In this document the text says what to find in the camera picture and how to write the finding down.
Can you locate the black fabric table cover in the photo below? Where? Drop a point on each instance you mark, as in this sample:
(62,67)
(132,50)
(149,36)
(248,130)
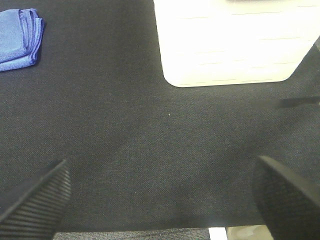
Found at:
(144,154)

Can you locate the white plastic storage bin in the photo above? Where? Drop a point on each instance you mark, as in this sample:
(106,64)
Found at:
(227,42)

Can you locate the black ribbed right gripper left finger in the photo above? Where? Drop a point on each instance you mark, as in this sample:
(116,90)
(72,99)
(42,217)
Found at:
(34,209)

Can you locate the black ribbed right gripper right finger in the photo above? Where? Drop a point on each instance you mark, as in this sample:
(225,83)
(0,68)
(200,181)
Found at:
(288,203)

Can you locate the folded blue towel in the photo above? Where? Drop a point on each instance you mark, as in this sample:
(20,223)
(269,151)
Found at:
(21,32)

